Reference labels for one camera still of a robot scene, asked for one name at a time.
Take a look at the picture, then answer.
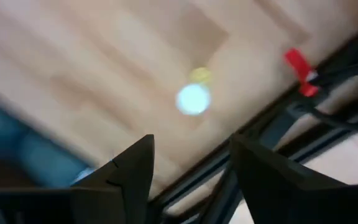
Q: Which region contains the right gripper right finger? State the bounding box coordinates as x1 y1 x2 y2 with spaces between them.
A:
229 134 349 224

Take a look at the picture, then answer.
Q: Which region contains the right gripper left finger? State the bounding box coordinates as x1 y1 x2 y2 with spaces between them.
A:
71 134 155 224

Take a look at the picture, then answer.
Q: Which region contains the yellow-green white-capped pill bottle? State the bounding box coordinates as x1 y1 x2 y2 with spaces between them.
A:
175 67 213 117

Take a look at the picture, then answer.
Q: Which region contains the blurred blue object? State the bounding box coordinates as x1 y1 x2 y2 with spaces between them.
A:
0 98 94 189

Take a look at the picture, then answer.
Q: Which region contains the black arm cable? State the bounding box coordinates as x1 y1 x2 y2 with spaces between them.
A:
293 101 358 134

